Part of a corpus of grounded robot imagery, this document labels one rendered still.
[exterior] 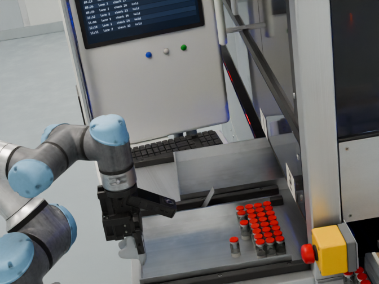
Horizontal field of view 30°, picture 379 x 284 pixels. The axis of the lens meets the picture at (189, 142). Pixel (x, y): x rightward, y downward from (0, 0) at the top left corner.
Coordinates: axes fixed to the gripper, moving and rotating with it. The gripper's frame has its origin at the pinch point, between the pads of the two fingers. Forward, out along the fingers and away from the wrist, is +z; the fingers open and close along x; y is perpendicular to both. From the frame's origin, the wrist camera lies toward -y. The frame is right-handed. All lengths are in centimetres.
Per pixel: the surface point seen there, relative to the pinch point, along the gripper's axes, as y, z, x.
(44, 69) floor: 85, 93, -434
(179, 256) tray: -7.7, 4.3, -5.2
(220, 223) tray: -19.0, 4.3, -16.0
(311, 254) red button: -34.1, -8.1, 19.7
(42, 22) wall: 95, 82, -544
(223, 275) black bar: -16.8, 2.4, 7.7
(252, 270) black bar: -23.3, 2.4, 7.4
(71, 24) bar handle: 14, -35, -80
